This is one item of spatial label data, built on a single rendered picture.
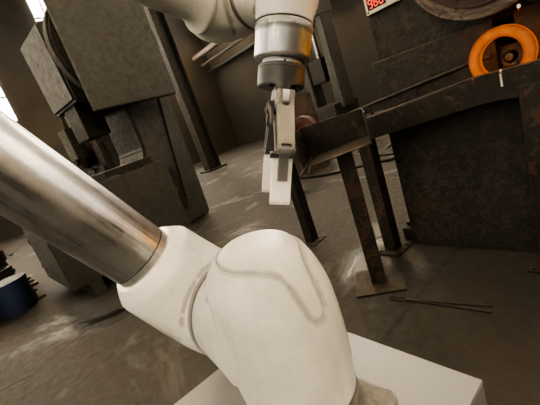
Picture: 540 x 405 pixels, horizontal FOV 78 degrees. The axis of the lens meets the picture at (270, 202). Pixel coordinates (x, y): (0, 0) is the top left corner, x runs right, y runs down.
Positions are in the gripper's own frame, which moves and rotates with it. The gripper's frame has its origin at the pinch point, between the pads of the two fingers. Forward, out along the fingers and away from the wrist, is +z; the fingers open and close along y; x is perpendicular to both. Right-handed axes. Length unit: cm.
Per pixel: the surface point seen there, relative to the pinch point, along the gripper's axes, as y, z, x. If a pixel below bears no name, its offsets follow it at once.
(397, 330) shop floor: 45, 52, -51
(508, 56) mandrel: 53, -41, -82
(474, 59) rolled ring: 54, -40, -71
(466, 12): 51, -53, -64
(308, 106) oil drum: 334, -56, -76
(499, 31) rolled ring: 47, -46, -73
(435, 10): 58, -55, -58
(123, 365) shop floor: 86, 92, 52
